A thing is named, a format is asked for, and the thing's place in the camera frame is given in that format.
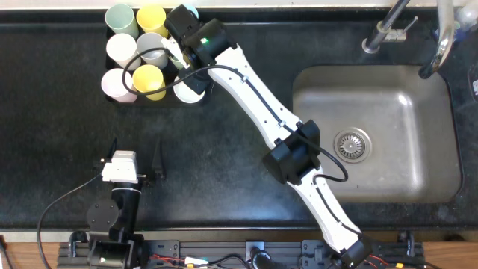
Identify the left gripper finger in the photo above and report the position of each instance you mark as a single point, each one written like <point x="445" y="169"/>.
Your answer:
<point x="113" y="149"/>
<point x="158" y="164"/>

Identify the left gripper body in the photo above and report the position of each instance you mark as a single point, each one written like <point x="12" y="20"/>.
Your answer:
<point x="147" y="180"/>

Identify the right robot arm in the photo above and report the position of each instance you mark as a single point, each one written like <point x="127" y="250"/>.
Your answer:
<point x="246" y="93"/>

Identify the pink cup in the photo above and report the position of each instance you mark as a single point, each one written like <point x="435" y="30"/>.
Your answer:
<point x="113" y="85"/>

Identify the black tray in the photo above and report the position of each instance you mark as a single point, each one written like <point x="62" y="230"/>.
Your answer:
<point x="168" y="99"/>

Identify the white cup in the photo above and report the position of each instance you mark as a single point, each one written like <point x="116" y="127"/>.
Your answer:
<point x="185" y="96"/>
<point x="120" y="48"/>

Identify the grey cup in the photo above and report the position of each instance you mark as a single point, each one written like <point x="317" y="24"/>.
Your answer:
<point x="149" y="45"/>

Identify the green cup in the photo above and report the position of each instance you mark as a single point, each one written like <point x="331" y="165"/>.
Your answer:
<point x="119" y="16"/>

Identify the blue cup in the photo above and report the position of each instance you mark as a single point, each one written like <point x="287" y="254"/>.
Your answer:
<point x="192" y="10"/>

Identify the steel sink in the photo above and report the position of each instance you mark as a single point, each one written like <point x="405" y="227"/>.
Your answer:
<point x="392" y="112"/>

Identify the steel tap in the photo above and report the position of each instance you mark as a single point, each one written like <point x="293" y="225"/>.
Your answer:
<point x="444" y="33"/>

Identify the blue soap bottle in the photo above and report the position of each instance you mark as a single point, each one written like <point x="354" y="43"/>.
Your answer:
<point x="468" y="16"/>

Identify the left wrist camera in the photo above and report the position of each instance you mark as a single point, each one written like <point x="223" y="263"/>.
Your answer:
<point x="120" y="166"/>

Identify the mounting rail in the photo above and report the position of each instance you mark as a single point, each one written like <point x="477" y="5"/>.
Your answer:
<point x="224" y="250"/>

